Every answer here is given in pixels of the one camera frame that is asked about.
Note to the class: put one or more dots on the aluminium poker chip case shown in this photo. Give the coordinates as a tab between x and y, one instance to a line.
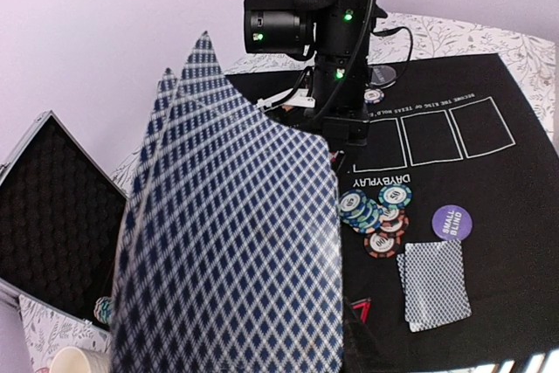
60	219

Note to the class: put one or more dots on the black red triangle button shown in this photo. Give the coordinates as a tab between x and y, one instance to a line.
362	308

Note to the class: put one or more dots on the blue playing card deck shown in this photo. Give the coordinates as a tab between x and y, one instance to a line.
229	255

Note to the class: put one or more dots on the chip pile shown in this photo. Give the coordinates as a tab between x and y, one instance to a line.
382	222

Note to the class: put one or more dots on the poker chip stack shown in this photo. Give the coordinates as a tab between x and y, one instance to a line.
103	309

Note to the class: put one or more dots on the black round dealer button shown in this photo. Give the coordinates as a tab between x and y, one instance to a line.
382	76

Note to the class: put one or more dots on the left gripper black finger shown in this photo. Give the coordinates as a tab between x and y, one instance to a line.
361	351

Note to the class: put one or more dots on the black poker play mat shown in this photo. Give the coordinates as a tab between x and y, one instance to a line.
459	130

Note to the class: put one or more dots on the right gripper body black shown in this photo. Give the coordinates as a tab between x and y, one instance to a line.
342	129

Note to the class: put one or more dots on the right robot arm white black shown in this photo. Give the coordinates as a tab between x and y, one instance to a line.
335	34

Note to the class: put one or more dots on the purple small blind button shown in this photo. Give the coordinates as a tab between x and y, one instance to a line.
452	222

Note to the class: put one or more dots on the cream ceramic cup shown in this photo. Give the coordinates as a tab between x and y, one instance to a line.
77	360

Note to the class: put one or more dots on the blue ten chip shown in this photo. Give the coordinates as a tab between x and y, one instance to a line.
373	96

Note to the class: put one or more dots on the dealt card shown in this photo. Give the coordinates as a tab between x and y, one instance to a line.
414	326
435	284

